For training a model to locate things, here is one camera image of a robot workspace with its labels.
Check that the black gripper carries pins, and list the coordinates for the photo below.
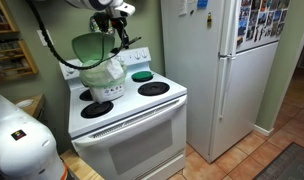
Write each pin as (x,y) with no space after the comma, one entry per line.
(118,24)

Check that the white tissue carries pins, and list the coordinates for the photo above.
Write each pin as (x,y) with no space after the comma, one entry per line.
(114,69)

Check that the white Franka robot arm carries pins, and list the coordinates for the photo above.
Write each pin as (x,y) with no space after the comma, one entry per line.
(18,143)

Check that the white stove knob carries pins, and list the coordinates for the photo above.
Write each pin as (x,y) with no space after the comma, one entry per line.
(137,55)
(144,53)
(70,70)

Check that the green bin lid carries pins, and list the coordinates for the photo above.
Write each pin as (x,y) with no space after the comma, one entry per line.
(90,46)

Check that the green bin liner bag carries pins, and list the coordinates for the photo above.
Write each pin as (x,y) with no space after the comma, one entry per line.
(92,76)

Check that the white compost bin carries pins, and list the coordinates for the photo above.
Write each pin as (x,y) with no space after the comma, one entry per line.
(107,93)

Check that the white electric stove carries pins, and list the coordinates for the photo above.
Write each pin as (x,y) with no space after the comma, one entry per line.
(132,133)

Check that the round green pad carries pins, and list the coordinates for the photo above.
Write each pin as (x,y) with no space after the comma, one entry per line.
(142,75)

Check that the white paper on fridge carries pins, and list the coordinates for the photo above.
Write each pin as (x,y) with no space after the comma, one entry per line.
(182,6)

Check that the blue fridge magnet sheet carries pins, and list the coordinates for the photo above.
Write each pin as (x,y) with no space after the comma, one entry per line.
(202,3)

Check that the yellow black fridge magnet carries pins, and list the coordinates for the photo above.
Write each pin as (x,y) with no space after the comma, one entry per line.
(209,20)

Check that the white refrigerator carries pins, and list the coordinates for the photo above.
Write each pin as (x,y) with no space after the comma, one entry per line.
(205,83)

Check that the wooden side counter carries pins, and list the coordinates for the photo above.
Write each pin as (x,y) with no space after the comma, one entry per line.
(33,106)

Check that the white dish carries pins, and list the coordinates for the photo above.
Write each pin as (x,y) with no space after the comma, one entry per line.
(24,103)

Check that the wooden robot platform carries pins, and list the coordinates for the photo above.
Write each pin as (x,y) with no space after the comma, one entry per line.
(80,165)

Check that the fridge photo collage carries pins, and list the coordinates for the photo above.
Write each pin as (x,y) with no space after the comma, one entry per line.
(262,20)

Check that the white baseboard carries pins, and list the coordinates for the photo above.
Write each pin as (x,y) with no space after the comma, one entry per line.
(262,130)

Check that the grey patterned floor rug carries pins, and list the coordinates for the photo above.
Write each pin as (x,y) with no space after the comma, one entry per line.
(288,165)

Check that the colourful wall decoration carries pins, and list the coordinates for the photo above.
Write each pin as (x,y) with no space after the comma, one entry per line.
(93,26)

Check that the white wall switch plate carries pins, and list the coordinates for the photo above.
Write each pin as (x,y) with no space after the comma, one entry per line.
(42,39)

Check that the wooden wall spice rack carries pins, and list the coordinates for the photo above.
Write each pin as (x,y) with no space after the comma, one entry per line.
(5,23)
(28,60)

